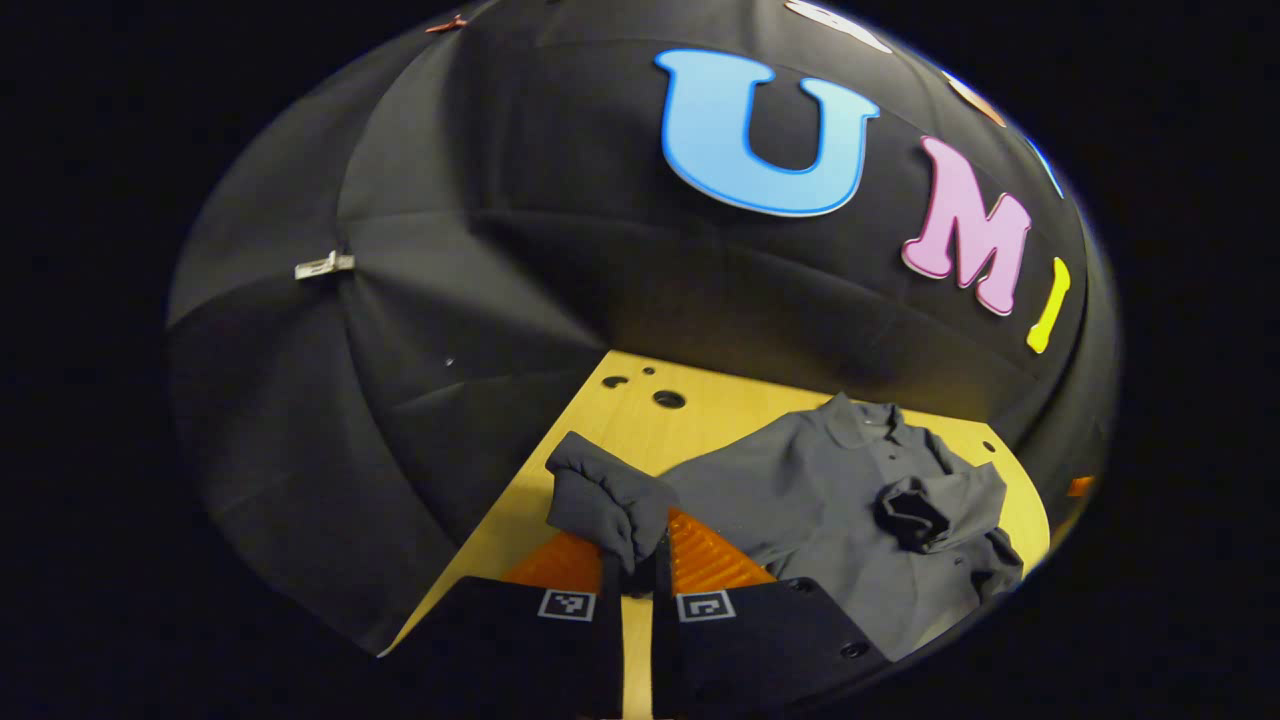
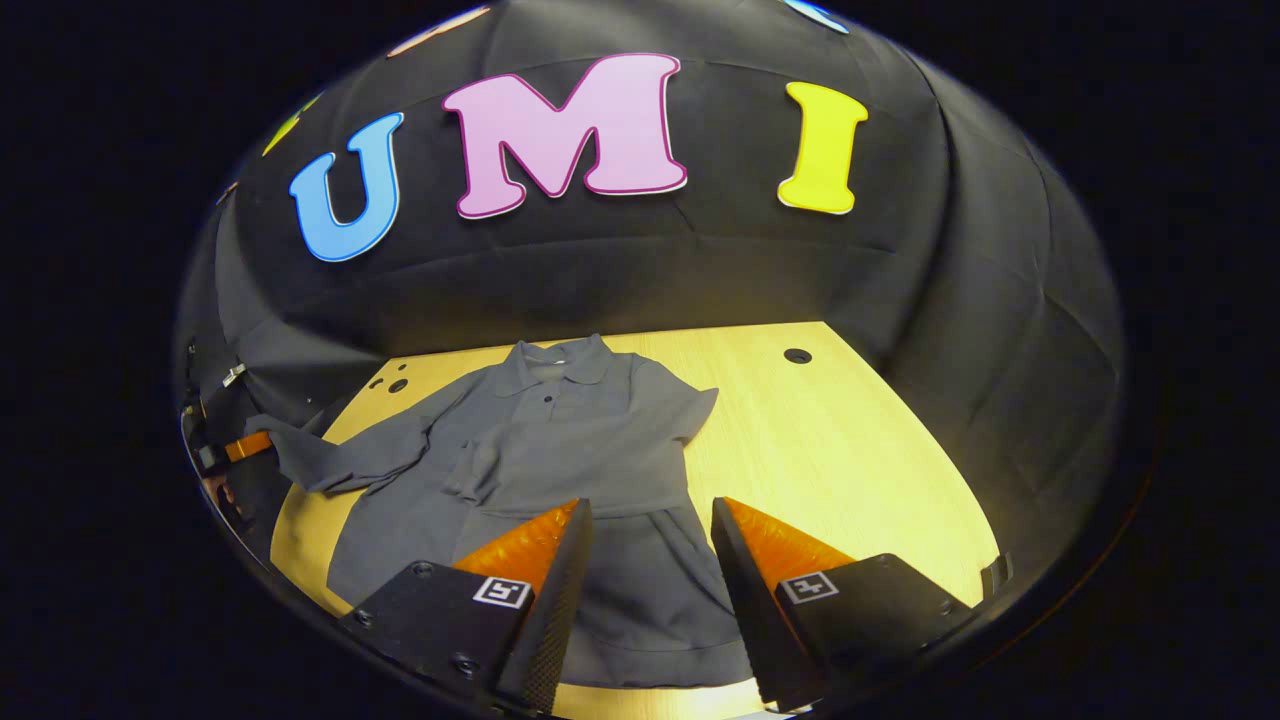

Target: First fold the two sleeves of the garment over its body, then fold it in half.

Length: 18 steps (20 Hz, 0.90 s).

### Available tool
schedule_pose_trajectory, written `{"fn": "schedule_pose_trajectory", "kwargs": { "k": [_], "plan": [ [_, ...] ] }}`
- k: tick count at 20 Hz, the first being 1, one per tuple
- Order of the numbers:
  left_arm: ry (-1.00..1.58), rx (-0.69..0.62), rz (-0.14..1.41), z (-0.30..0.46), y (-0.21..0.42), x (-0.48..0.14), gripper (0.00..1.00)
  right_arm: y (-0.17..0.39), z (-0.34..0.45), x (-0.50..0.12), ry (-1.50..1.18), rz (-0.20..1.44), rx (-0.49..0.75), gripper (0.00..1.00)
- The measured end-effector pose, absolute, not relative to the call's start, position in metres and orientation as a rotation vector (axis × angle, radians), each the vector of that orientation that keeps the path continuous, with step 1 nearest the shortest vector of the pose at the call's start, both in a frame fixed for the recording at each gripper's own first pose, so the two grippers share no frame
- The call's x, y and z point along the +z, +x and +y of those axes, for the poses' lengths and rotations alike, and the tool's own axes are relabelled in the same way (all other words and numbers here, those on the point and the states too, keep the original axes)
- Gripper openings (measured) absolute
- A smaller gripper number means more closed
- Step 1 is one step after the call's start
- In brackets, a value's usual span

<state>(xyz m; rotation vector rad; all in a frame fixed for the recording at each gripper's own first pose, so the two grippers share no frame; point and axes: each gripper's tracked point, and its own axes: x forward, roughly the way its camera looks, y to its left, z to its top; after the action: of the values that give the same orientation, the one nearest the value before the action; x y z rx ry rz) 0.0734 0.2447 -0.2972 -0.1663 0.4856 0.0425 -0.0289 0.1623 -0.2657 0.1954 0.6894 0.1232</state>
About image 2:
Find black backdrop cloth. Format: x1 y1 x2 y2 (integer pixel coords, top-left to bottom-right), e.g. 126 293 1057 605
172 0 1126 591

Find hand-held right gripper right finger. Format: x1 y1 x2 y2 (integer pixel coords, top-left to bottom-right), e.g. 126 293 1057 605
710 495 976 713

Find grey polo shirt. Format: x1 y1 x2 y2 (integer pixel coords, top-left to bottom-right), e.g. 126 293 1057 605
245 333 756 691

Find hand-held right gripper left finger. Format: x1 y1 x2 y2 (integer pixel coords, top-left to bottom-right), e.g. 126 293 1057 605
338 498 594 716

